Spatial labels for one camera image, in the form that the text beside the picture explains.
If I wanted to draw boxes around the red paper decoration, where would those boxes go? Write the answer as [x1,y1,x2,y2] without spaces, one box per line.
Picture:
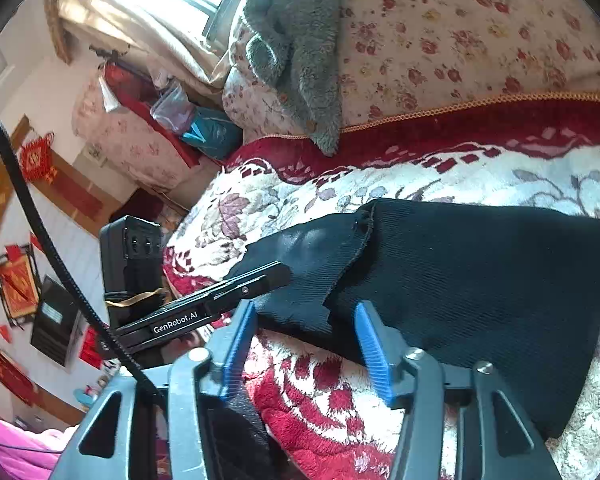
[0,332,38,406]

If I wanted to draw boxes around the red paper strip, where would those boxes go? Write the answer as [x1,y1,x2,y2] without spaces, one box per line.
[62,165,106,221]

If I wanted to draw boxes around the red cloth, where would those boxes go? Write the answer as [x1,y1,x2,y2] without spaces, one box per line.
[102,62,201,168]

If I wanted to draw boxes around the black cable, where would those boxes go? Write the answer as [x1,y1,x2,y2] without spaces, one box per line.
[0,105,168,408]

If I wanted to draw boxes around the red knot wall ornament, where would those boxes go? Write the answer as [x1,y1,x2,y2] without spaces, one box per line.
[19,132,58,183]

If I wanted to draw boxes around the black pants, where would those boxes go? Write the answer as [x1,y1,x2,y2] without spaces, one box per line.
[227,199,600,441]

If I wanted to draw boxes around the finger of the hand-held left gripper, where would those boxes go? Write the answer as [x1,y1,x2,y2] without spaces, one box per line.
[200,261,292,318]

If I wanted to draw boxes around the teal packet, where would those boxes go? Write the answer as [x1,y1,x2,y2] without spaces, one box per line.
[180,107,243,161]

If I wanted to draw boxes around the pink floral quilt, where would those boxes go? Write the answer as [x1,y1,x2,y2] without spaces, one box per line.
[222,0,600,133]

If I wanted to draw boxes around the clear plastic bag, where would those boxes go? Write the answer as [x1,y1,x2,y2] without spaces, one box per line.
[150,80,196,131]

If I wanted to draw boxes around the black box appliance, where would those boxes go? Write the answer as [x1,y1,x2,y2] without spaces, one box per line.
[30,275,88,373]

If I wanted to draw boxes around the red white plush blanket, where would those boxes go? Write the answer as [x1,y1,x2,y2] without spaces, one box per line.
[162,95,600,480]

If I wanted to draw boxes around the beige curtain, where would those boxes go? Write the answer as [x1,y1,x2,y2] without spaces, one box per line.
[55,0,231,98]

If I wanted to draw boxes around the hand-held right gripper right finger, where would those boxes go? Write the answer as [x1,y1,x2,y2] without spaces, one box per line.
[354,301,563,480]

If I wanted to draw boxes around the floral fabric cover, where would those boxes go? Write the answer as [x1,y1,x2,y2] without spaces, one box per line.
[72,75,201,193]

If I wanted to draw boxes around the grey fleece garment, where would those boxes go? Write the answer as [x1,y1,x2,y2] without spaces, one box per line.
[242,0,346,157]

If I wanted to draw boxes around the red framed wall hanging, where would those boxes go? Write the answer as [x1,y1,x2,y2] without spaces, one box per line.
[0,242,38,321]

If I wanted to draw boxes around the pink cloth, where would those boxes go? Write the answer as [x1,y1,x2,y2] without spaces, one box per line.
[0,412,83,480]

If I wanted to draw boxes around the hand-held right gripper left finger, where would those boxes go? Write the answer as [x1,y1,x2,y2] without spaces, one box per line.
[50,300,261,480]

